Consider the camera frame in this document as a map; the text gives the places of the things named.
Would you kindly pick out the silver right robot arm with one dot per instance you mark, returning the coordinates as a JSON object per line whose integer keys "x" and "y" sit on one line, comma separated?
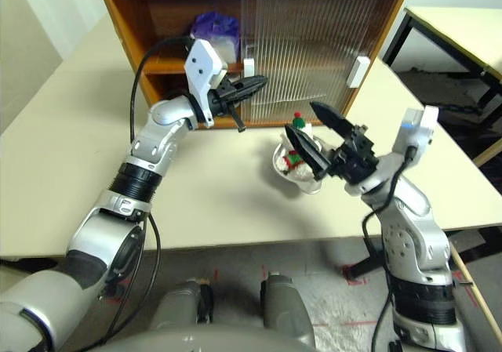
{"x": 412, "y": 234}

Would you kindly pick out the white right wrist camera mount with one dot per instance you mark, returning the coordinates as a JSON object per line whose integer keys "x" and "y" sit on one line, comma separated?
{"x": 429, "y": 124}

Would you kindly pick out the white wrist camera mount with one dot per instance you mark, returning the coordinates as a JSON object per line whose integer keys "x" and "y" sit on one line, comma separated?
{"x": 202, "y": 64}
{"x": 429, "y": 124}

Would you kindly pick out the grey robot torso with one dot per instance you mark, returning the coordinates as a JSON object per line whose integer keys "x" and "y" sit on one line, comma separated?
{"x": 196, "y": 340}

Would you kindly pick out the grey robot left thigh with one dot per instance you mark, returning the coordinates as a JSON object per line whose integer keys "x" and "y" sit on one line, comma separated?
{"x": 180, "y": 301}

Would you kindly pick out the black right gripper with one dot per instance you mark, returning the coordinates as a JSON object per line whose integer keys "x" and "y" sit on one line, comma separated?
{"x": 355, "y": 160}

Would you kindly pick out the wooden stick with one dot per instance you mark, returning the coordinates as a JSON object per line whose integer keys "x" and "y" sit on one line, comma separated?
{"x": 474, "y": 289}

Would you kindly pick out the grey robot right thigh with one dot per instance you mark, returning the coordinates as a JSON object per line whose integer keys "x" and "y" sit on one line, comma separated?
{"x": 286, "y": 305}

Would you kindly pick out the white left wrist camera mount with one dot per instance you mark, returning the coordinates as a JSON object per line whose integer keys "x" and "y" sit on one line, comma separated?
{"x": 202, "y": 64}

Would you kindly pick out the grey robot thigh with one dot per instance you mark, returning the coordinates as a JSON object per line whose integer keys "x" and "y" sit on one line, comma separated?
{"x": 286, "y": 305}
{"x": 180, "y": 301}

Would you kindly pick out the wooden cabinet shelf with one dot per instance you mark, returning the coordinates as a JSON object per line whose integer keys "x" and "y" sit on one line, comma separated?
{"x": 164, "y": 69}

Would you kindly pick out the snowman toy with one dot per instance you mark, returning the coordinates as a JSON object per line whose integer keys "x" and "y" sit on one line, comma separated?
{"x": 288, "y": 162}

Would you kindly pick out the purple box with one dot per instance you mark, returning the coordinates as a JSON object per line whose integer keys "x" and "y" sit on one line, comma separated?
{"x": 213, "y": 30}

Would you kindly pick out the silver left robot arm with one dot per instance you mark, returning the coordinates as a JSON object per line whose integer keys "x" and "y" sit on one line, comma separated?
{"x": 164, "y": 109}

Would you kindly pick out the beige table with black frame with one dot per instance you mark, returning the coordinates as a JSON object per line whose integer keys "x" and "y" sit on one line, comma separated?
{"x": 463, "y": 34}

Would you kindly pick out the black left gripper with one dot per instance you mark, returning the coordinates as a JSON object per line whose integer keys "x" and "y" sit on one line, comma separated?
{"x": 221, "y": 101}

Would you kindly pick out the ribbed clear sliding door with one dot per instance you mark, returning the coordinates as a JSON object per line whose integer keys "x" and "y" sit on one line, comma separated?
{"x": 372, "y": 22}
{"x": 247, "y": 22}

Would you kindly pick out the brown wooden cabinet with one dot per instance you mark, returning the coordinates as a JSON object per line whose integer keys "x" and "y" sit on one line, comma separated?
{"x": 125, "y": 34}

